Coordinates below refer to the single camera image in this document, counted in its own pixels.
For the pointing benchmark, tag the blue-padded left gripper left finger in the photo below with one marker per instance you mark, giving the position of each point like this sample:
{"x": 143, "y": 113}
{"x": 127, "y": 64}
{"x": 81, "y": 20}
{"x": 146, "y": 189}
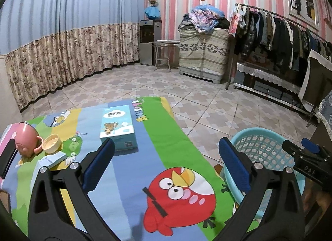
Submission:
{"x": 48, "y": 218}

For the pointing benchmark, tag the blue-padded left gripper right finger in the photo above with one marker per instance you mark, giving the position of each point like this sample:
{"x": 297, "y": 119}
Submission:
{"x": 284, "y": 216}

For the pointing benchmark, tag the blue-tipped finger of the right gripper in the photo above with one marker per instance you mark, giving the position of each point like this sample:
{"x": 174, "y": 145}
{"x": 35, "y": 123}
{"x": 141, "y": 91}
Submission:
{"x": 312, "y": 147}

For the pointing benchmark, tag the blue floral fringed cloth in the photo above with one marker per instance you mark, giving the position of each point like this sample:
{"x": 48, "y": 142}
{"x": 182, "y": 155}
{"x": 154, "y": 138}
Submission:
{"x": 325, "y": 112}

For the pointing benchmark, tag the teal plastic basket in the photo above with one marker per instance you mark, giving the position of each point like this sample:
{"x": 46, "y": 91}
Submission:
{"x": 264, "y": 146}

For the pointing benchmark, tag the white paper booklet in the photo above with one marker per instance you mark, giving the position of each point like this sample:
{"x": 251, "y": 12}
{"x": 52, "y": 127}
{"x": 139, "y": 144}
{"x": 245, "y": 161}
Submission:
{"x": 47, "y": 161}

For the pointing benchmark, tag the low shelf with lace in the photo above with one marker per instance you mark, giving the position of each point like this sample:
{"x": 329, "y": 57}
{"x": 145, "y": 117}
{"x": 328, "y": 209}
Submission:
{"x": 267, "y": 85}

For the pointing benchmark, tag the dark covered chair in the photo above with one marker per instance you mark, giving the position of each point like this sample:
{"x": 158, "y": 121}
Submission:
{"x": 316, "y": 84}

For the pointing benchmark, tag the cream round lid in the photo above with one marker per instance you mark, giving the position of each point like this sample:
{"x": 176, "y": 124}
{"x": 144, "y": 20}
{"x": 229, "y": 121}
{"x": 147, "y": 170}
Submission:
{"x": 51, "y": 144}

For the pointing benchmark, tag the black rectangular case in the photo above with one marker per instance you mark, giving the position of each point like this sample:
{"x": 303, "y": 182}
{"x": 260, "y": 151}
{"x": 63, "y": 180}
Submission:
{"x": 7, "y": 157}

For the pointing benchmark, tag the pink pig mug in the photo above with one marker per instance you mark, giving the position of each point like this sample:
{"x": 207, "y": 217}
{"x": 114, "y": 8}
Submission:
{"x": 27, "y": 140}

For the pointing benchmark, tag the colourful cartoon play mat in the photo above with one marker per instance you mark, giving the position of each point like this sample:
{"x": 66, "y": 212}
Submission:
{"x": 162, "y": 190}

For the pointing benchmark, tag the teal tissue box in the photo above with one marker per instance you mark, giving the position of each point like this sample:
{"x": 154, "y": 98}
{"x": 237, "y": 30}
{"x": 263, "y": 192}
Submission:
{"x": 117, "y": 124}

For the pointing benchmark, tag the clothes rack with garments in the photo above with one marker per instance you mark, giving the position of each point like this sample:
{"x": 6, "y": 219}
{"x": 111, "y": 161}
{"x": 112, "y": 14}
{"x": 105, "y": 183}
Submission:
{"x": 271, "y": 42}

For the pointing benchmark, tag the covered cabinet with cloth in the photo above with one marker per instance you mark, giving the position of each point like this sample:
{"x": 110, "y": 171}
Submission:
{"x": 204, "y": 56}

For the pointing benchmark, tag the pile of colourful clothes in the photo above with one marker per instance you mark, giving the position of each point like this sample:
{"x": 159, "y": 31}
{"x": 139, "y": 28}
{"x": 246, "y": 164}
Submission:
{"x": 204, "y": 19}

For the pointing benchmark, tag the small metal folding table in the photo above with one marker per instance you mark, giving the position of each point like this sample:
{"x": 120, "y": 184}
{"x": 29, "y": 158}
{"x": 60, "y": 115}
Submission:
{"x": 162, "y": 51}

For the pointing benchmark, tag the blue and floral curtain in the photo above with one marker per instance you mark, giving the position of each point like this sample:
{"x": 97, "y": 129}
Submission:
{"x": 48, "y": 44}

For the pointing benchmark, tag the grey water dispenser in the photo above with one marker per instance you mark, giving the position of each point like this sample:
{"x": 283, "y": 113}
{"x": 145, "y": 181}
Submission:
{"x": 150, "y": 32}

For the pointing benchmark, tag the blue covered water bottle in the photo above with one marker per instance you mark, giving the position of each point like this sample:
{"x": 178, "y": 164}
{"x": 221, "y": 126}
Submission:
{"x": 152, "y": 11}

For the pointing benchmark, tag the black framed wall picture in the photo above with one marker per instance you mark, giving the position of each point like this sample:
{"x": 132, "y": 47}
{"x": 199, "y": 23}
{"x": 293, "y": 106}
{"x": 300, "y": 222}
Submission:
{"x": 306, "y": 11}

